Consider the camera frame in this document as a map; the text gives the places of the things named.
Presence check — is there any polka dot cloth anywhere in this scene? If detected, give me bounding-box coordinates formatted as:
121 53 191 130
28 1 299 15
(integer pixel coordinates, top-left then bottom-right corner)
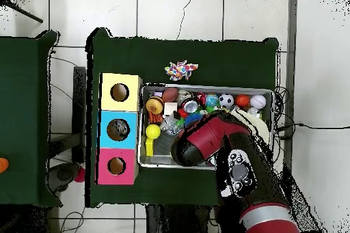
164 59 199 81

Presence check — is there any cream knitted cloth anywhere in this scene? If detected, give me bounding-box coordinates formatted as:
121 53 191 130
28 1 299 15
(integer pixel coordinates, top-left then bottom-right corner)
232 108 271 143

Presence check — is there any shallow clear mesh bin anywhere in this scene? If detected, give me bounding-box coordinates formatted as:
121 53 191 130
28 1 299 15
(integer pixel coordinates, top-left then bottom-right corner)
137 82 275 173

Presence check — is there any wooden box with three holes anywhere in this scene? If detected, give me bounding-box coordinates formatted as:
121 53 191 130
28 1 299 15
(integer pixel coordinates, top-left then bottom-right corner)
94 72 144 186

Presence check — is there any brown toy football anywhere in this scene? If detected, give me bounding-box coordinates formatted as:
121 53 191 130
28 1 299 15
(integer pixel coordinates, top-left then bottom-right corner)
162 87 179 102

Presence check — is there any wooden burger toy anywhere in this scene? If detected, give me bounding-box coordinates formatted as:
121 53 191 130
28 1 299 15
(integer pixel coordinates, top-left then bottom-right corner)
145 96 165 115

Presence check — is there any black and white soccer ball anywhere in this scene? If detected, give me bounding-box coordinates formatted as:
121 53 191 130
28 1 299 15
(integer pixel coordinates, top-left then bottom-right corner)
219 93 235 109

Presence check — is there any dark green table cloth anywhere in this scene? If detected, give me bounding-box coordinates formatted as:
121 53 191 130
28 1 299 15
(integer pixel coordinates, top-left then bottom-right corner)
85 27 280 212
0 30 62 207

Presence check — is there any smooth orange ball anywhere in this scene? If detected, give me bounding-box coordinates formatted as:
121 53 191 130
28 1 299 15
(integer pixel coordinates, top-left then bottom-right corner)
234 94 251 109

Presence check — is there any white baseball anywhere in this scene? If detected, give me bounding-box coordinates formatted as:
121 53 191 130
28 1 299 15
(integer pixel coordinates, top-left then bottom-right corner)
250 94 267 110

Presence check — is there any black upright panel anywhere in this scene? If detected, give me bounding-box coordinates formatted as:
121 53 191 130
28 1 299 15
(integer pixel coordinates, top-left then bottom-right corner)
72 66 87 164

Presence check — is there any red ball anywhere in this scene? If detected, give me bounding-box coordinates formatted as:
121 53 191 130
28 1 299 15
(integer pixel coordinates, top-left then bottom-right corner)
72 167 86 183

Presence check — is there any grey rounded object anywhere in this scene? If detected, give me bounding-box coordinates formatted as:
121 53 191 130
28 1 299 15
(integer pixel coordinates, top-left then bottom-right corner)
47 162 81 193

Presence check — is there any orange round object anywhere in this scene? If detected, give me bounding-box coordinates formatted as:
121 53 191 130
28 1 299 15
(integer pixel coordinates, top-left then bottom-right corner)
0 157 10 174

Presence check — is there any black rod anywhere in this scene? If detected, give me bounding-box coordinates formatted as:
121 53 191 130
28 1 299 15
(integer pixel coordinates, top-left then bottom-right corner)
0 0 44 24

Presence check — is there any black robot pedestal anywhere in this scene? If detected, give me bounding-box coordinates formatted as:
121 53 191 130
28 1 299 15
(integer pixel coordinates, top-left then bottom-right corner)
146 204 219 233

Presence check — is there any black cable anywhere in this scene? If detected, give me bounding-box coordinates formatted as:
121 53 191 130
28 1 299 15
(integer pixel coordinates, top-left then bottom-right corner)
277 122 350 133

